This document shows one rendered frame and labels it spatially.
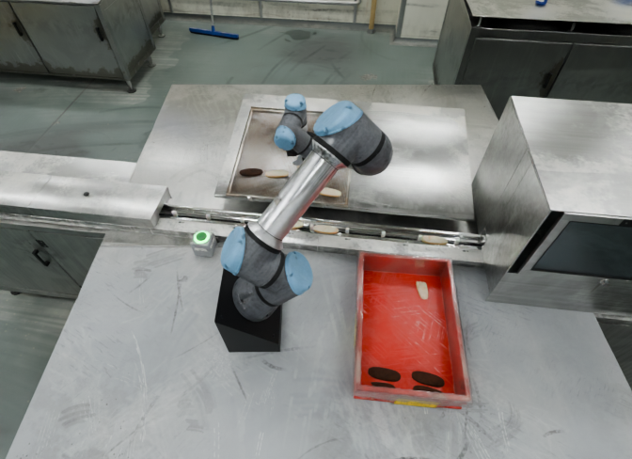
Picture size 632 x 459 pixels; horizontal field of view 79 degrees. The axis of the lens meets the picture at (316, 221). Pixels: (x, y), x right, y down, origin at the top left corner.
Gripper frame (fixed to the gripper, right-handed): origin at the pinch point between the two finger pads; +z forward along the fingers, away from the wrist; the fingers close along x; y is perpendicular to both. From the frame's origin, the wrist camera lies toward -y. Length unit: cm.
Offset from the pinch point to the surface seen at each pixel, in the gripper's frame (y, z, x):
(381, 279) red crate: -28, 3, 52
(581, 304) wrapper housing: -93, -2, 62
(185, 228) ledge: 47, 1, 30
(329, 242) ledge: -9.5, 1.3, 37.0
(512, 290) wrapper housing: -70, -6, 59
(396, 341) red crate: -31, -1, 74
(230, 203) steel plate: 32.4, 8.5, 14.8
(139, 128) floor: 151, 115, -129
